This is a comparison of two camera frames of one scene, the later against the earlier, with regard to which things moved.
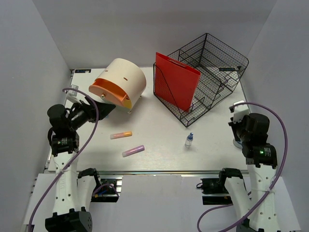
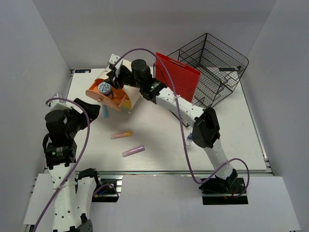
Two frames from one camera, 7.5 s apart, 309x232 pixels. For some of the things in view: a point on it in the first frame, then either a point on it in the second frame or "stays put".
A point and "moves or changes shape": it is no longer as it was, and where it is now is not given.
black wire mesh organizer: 221,68 stays put
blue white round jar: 238,144 -> 105,88
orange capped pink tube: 120,135 stays put
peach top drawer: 109,91 moves or changes shape
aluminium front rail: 163,172 stays put
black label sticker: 83,71 stays put
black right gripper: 234,125 -> 116,82
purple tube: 133,151 stays put
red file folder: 175,81 stays put
